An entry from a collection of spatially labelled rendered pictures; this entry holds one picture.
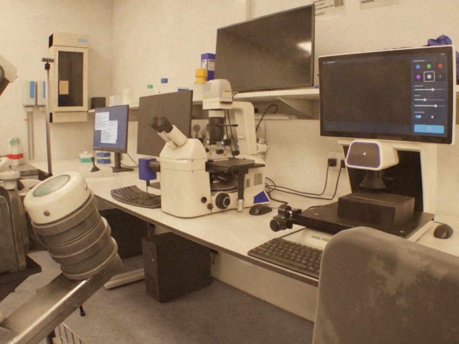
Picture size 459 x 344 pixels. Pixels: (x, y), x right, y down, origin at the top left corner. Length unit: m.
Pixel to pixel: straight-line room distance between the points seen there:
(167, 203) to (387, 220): 0.84
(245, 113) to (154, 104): 0.64
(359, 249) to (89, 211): 0.43
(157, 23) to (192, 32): 0.56
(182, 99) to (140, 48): 1.82
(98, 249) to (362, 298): 0.44
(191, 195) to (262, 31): 1.02
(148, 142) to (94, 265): 1.46
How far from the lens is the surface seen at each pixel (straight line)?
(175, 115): 1.82
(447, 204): 1.58
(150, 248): 2.17
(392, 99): 1.08
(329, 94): 1.17
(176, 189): 1.33
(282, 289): 2.16
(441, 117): 1.03
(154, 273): 2.21
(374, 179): 1.04
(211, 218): 1.35
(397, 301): 0.47
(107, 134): 2.78
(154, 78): 3.25
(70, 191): 0.60
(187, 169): 1.30
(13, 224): 0.70
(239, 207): 1.41
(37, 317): 0.66
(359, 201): 0.96
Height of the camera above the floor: 1.11
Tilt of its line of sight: 8 degrees down
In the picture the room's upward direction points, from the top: straight up
